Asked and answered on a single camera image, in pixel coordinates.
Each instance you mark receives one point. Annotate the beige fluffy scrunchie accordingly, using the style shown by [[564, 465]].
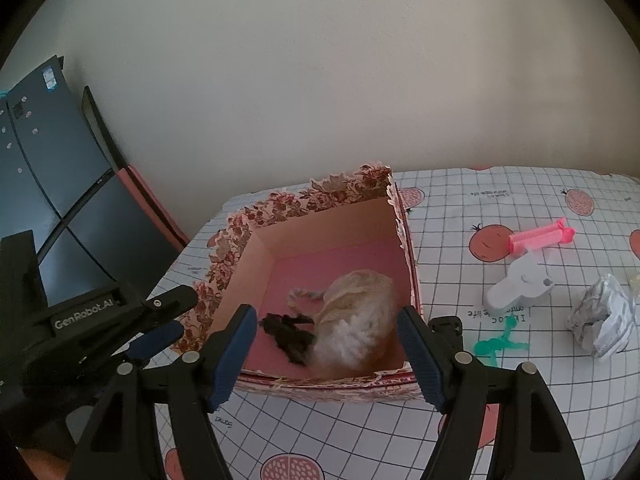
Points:
[[355, 305]]

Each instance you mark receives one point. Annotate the floral cardboard box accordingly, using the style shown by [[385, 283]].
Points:
[[325, 240]]

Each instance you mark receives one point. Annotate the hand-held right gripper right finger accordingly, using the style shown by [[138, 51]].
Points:
[[422, 360]]

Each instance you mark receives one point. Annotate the pink plastic clip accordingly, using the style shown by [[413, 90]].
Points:
[[540, 235]]

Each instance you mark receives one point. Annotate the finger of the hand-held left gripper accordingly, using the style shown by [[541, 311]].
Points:
[[155, 338], [165, 302]]

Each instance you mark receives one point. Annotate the pink flat board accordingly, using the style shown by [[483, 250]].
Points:
[[155, 205]]

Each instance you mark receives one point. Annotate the desktop with checked tablecloth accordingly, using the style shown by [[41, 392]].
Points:
[[350, 435]]

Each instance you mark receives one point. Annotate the green ribbon bow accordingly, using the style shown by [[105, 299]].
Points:
[[495, 345]]

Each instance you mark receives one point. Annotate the black hair accessory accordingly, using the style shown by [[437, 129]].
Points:
[[285, 335]]

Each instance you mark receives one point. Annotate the white paper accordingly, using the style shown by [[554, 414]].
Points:
[[605, 317]]

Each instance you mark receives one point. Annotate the dark blue refrigerator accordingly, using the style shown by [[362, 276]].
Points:
[[50, 170]]

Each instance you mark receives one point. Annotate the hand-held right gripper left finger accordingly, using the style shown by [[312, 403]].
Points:
[[232, 360]]

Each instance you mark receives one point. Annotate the white plastic holder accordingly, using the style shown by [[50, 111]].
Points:
[[520, 282]]

